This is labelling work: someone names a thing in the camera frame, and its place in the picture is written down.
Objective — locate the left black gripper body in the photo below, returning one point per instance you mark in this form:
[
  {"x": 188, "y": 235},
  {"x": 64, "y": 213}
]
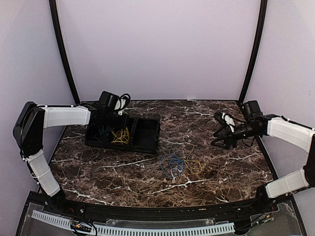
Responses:
[{"x": 110, "y": 121}]

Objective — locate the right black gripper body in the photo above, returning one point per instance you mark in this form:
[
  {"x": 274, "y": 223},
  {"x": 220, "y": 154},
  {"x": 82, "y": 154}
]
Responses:
[{"x": 229, "y": 134}]

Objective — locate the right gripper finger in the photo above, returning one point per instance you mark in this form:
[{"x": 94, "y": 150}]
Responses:
[
  {"x": 221, "y": 131},
  {"x": 219, "y": 142}
]

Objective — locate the black three-compartment bin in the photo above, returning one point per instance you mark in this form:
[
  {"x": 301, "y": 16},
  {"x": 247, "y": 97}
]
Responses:
[{"x": 139, "y": 135}]

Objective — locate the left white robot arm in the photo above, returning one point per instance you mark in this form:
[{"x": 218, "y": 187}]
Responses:
[{"x": 34, "y": 118}]

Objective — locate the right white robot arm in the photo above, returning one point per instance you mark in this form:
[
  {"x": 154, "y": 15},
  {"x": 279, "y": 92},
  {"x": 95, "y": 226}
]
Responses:
[{"x": 288, "y": 148}]

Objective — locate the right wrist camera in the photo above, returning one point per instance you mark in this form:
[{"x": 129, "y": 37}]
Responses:
[{"x": 225, "y": 120}]

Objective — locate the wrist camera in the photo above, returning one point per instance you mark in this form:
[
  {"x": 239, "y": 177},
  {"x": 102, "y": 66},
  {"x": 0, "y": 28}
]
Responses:
[
  {"x": 122, "y": 103},
  {"x": 225, "y": 120}
]

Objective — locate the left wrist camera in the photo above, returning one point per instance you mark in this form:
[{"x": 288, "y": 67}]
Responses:
[{"x": 122, "y": 103}]

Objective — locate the white slotted cable duct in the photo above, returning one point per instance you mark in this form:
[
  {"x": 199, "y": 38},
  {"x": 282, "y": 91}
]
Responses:
[{"x": 104, "y": 230}]

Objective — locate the black front rail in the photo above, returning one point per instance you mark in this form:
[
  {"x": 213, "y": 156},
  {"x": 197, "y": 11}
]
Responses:
[{"x": 98, "y": 212}]

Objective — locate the left black frame post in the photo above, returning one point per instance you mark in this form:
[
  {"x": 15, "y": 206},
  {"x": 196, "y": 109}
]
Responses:
[{"x": 62, "y": 50}]

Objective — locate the black frame post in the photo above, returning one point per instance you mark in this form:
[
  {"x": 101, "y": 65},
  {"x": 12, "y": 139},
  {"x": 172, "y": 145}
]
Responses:
[
  {"x": 62, "y": 50},
  {"x": 255, "y": 50}
]

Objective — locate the right black frame post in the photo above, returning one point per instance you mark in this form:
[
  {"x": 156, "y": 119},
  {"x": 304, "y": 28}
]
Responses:
[{"x": 255, "y": 50}]

